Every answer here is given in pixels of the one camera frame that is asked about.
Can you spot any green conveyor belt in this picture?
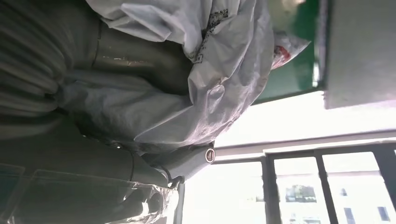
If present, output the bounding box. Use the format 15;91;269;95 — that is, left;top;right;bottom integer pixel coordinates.
252;0;322;105

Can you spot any dark window frame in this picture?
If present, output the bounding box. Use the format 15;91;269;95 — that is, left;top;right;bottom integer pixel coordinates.
173;131;396;224

